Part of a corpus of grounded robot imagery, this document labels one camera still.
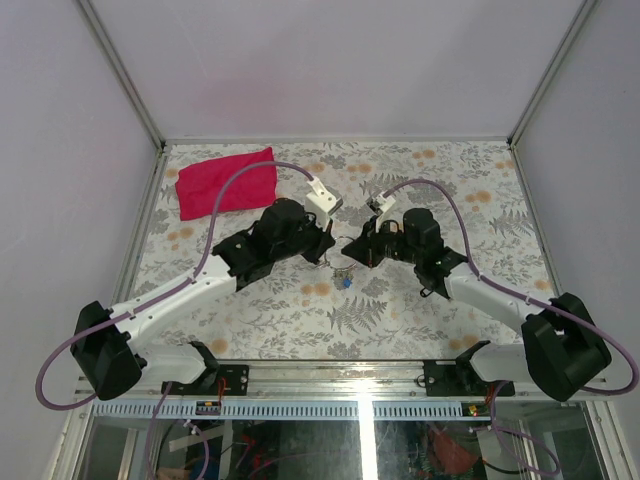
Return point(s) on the slotted cable duct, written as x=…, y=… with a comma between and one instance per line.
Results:
x=290, y=410

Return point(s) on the metal mounting rail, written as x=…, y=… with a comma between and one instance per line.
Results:
x=333, y=379

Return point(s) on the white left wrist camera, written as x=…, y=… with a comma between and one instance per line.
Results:
x=322, y=200

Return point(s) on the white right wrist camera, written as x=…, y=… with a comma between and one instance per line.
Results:
x=381, y=205

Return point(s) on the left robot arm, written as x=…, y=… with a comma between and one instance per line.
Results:
x=117, y=350

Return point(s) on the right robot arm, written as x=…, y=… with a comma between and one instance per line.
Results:
x=558, y=353

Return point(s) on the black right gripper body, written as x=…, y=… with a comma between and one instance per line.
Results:
x=386, y=244

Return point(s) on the large metal keyring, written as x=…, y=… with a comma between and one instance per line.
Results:
x=340, y=265

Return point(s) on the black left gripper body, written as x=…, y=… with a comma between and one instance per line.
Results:
x=310, y=243

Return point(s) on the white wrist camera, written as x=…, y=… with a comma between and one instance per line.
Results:
x=322, y=200
x=381, y=205

